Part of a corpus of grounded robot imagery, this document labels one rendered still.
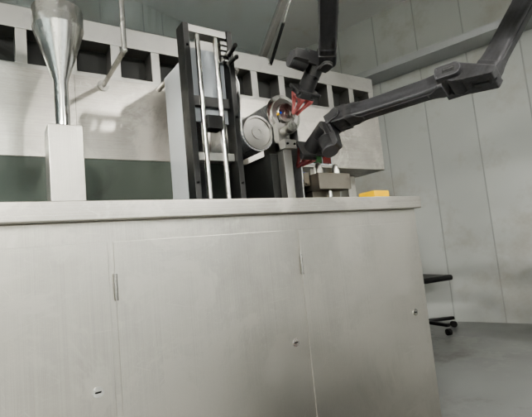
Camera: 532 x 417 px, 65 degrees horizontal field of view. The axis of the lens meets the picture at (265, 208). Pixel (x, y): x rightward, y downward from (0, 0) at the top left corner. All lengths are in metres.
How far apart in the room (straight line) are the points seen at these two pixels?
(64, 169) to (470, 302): 3.46
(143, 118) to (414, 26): 3.29
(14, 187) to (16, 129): 0.19
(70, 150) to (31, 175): 0.28
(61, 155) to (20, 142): 0.30
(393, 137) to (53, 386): 3.78
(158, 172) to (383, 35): 3.37
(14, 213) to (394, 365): 1.11
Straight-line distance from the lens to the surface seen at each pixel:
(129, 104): 1.68
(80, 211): 0.91
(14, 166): 1.55
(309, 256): 1.18
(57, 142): 1.30
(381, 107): 1.37
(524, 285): 3.95
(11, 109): 1.60
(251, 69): 1.99
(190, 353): 1.01
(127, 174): 1.60
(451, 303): 4.11
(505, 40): 1.33
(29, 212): 0.90
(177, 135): 1.51
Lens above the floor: 0.76
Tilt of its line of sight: 6 degrees up
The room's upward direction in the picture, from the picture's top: 6 degrees counter-clockwise
